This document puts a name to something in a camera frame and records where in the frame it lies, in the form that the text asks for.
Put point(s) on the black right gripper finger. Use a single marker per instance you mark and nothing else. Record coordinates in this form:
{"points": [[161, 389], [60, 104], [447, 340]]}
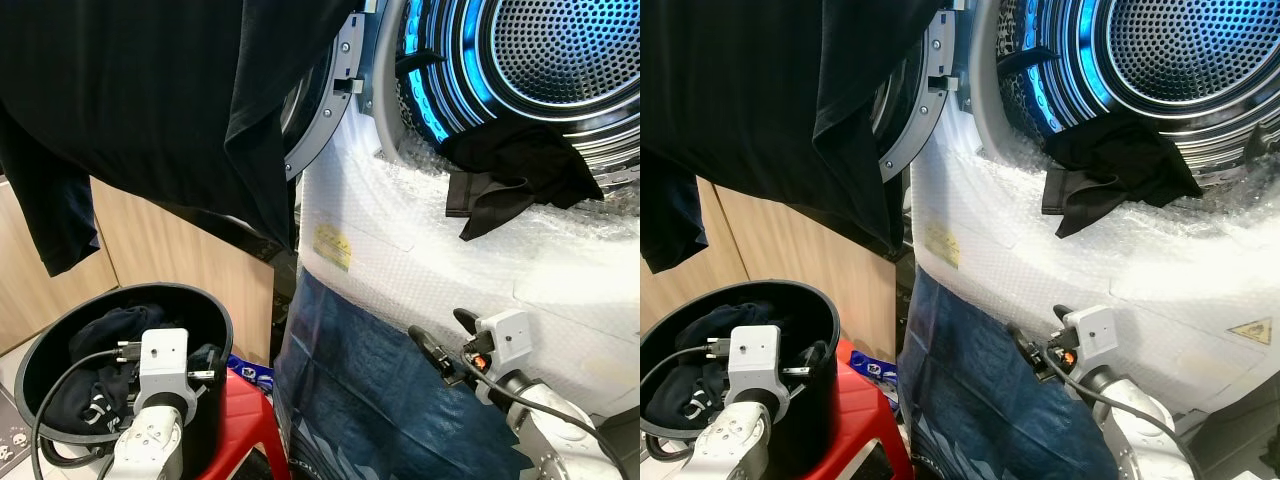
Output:
{"points": [[432, 352], [1025, 345], [1062, 313], [466, 320]]}

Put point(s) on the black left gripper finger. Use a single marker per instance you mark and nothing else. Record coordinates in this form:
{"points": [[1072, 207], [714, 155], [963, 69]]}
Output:
{"points": [[212, 360], [818, 355]]}

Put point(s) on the black garment with logo print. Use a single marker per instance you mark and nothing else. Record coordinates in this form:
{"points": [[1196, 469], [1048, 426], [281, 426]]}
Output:
{"points": [[680, 395], [75, 400]]}

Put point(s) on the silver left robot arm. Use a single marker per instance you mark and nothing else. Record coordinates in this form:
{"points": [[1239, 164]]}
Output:
{"points": [[150, 445], [735, 450]]}

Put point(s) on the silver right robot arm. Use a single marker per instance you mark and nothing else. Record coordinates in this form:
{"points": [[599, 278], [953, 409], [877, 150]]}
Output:
{"points": [[560, 420], [1150, 420]]}

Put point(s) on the white bubble wrapped washing machine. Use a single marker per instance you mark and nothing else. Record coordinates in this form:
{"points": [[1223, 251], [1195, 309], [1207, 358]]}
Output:
{"points": [[450, 280], [1080, 270]]}

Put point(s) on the black plastic bucket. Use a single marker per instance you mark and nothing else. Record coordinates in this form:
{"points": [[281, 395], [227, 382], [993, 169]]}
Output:
{"points": [[205, 440], [815, 420]]}

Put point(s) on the red plastic stool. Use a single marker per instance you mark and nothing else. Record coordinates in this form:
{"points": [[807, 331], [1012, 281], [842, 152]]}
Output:
{"points": [[860, 410], [245, 420]]}

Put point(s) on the dark blue tarp sheet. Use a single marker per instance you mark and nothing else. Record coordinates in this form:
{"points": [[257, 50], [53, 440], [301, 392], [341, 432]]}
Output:
{"points": [[980, 400], [370, 400]]}

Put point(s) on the light wooden cabinet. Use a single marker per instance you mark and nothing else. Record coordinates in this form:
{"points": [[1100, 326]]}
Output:
{"points": [[180, 250], [800, 250]]}

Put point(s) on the yellow rectangular sticker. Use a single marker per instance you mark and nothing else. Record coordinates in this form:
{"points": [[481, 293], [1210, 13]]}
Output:
{"points": [[332, 247], [941, 244]]}

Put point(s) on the plain black garment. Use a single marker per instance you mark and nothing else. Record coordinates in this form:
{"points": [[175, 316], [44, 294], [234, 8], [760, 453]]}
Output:
{"points": [[520, 170], [1120, 165]]}

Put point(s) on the yellow triangle warning sticker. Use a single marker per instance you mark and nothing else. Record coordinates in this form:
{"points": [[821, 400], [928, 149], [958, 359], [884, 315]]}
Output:
{"points": [[1250, 335]]}

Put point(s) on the grey box with stickers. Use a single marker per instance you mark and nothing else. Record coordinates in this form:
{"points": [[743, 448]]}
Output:
{"points": [[12, 440]]}

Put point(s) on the grey round washer door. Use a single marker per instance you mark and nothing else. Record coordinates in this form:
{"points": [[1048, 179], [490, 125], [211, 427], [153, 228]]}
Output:
{"points": [[925, 110], [335, 100]]}

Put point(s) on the large black hanging cloth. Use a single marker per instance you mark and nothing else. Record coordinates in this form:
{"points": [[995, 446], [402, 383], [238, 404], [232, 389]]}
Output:
{"points": [[760, 90], [150, 90]]}

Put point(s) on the perforated steel washer drum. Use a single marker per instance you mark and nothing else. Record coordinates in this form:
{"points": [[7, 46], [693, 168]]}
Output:
{"points": [[1180, 50], [560, 50]]}

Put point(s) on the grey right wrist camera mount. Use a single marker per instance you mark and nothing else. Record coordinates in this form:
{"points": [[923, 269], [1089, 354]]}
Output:
{"points": [[508, 340], [1095, 335]]}

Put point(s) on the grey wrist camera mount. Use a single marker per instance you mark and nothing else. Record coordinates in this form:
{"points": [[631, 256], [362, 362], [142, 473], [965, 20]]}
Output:
{"points": [[1095, 335], [508, 340], [752, 360], [163, 365]]}

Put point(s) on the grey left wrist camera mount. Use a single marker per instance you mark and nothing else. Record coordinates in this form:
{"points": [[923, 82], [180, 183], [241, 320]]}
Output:
{"points": [[752, 360], [163, 365]]}

